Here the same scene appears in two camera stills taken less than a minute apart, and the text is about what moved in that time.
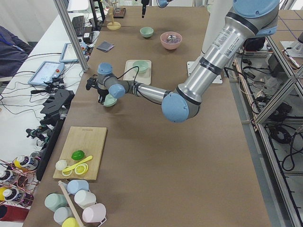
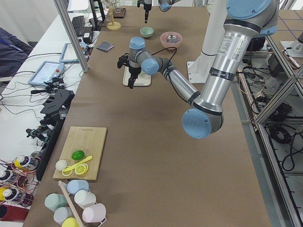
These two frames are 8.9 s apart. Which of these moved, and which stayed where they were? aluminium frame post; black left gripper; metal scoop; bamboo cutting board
Moved: black left gripper
Stayed: metal scoop; bamboo cutting board; aluminium frame post
